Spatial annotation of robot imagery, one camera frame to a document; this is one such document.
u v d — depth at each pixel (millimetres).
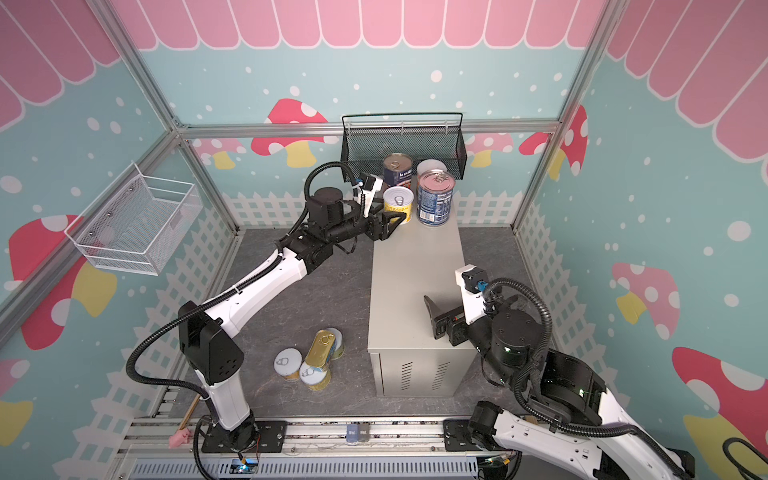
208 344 453
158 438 758
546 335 312
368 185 625
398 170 715
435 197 659
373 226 666
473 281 431
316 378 793
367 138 917
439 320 484
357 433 742
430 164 756
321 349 811
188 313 447
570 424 374
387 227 676
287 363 811
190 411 776
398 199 710
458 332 492
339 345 838
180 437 730
